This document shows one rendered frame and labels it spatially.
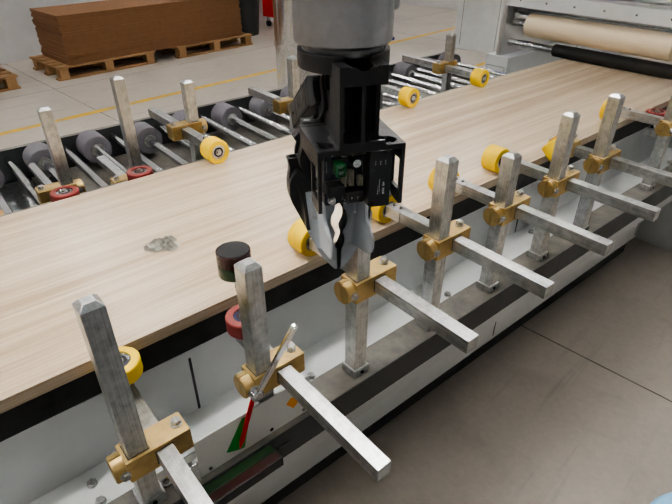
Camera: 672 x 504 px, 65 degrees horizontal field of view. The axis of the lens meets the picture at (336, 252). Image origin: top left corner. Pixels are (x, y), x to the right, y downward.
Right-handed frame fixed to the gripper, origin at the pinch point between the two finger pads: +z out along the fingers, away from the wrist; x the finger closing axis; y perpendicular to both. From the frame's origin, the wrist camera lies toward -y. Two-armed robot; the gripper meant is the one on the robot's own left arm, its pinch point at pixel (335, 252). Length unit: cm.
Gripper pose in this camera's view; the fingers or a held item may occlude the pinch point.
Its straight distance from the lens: 52.8
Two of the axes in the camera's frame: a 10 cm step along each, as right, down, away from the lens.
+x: 9.6, -1.5, 2.4
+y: 2.8, 5.2, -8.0
